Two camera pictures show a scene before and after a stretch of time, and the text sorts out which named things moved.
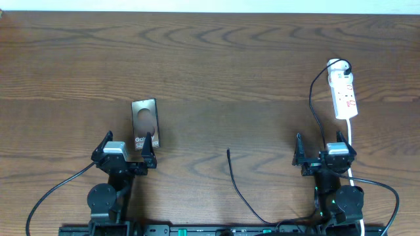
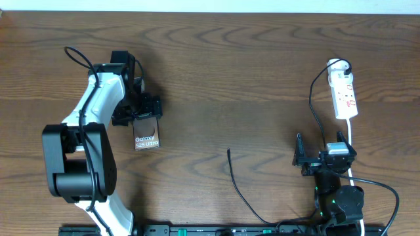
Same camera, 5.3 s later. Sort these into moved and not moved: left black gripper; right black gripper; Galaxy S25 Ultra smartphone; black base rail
Moved: left black gripper
Not moved: black base rail; Galaxy S25 Ultra smartphone; right black gripper
